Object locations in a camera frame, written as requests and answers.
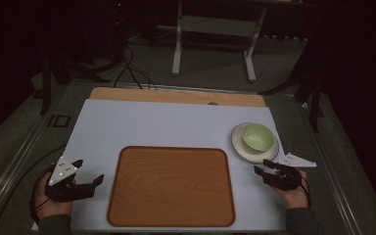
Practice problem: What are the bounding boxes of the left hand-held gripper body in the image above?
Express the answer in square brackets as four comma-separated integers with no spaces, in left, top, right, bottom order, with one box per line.
[44,155,96,204]

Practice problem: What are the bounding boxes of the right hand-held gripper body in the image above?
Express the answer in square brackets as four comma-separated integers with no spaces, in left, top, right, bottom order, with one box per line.
[261,152,318,192]

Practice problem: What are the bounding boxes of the white plate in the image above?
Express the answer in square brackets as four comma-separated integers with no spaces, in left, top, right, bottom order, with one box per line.
[230,122,280,165]

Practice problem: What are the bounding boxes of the green bowl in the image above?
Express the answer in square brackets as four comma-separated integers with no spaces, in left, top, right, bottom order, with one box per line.
[241,122,276,153]

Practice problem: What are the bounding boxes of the brown wooden tray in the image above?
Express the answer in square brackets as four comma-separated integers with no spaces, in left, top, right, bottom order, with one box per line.
[106,145,236,228]

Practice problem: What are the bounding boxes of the person's right hand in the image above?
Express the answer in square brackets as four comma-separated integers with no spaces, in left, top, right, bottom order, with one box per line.
[271,169,310,210]

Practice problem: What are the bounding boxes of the person's left hand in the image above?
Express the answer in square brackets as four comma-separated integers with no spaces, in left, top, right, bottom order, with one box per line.
[34,170,73,220]

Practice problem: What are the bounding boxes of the black metal stand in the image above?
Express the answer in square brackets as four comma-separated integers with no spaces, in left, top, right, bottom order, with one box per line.
[258,42,328,134]
[38,53,112,116]

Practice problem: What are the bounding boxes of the pale blue table mat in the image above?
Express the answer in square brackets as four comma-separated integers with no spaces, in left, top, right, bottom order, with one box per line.
[31,98,289,233]

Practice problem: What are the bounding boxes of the white metal stand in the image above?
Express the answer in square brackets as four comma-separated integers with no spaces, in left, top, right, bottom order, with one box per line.
[170,0,269,83]

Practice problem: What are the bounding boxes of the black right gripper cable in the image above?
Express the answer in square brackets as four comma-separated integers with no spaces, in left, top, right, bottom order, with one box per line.
[299,181,312,209]

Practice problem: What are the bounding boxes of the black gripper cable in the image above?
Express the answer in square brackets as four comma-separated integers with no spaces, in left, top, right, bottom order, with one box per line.
[28,165,56,226]
[299,181,312,209]

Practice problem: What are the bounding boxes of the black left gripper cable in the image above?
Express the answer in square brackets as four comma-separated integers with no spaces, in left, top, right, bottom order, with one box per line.
[28,165,56,226]

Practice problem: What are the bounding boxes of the black floor bracket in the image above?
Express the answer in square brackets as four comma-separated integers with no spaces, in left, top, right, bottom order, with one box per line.
[46,114,71,129]

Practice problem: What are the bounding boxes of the metal floor rail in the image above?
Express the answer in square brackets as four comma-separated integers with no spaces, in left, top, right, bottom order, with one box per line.
[298,101,363,235]
[0,104,60,226]

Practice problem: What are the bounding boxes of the black floor cables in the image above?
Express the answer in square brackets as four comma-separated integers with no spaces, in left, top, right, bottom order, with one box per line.
[113,44,159,91]

